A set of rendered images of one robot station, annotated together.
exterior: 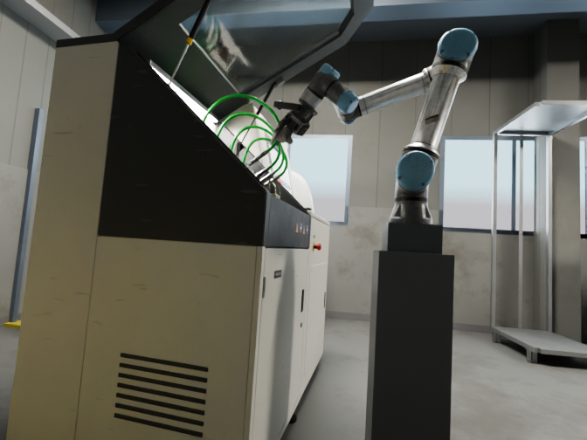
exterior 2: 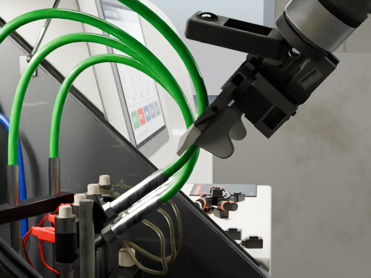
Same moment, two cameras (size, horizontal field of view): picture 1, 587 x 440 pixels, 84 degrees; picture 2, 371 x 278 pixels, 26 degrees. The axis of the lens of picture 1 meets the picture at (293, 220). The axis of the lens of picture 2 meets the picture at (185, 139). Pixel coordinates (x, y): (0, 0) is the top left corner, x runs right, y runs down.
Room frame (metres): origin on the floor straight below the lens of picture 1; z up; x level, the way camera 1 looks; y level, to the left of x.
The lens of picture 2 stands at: (0.32, 0.24, 1.33)
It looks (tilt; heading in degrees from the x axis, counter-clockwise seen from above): 7 degrees down; 352
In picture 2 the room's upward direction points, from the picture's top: straight up
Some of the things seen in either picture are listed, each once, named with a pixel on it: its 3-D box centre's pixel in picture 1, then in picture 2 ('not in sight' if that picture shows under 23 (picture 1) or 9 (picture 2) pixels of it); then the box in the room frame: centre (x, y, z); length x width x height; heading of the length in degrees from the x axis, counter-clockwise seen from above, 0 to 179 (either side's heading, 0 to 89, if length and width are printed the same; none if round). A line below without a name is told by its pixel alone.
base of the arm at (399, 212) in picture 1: (410, 212); not in sight; (1.20, -0.43, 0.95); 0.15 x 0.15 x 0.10
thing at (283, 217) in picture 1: (288, 227); not in sight; (1.28, 0.02, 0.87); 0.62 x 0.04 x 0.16; 166
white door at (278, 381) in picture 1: (285, 338); not in sight; (1.27, 0.00, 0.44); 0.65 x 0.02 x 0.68; 166
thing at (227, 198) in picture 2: not in sight; (218, 197); (2.01, -0.07, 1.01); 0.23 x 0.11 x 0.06; 166
